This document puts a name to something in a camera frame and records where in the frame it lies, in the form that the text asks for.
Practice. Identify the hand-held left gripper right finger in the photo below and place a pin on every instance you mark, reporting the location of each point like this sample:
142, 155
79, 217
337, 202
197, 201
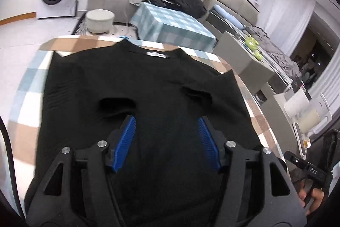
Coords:
209, 144

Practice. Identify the light blue pillow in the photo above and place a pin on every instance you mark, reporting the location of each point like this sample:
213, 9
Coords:
228, 15

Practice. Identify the brown blue plaid blanket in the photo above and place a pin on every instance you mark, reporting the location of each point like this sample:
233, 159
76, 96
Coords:
29, 88

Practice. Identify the white curtain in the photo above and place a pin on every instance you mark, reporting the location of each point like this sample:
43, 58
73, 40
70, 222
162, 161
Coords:
289, 14

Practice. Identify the round white stool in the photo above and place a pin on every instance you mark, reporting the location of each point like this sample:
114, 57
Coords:
99, 20

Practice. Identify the beige sofa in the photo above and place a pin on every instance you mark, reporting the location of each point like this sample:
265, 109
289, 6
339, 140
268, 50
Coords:
117, 1

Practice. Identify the teal checkered tablecloth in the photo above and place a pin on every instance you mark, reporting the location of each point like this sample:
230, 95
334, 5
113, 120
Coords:
170, 25

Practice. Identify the lime green cloth item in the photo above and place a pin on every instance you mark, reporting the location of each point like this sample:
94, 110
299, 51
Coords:
258, 55
251, 41

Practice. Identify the grey bedding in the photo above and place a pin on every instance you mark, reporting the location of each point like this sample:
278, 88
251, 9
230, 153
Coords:
273, 51

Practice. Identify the white cylinder appliance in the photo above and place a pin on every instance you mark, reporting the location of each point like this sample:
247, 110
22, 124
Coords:
296, 103

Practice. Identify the person's right hand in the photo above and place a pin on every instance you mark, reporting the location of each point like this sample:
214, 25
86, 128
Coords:
317, 197

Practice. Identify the black knit sweater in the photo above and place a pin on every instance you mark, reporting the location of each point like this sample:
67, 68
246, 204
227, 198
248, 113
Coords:
164, 88

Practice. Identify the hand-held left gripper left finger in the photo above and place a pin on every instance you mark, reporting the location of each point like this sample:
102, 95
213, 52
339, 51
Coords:
124, 144

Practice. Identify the grey cabinet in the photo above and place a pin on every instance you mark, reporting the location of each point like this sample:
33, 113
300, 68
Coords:
244, 64

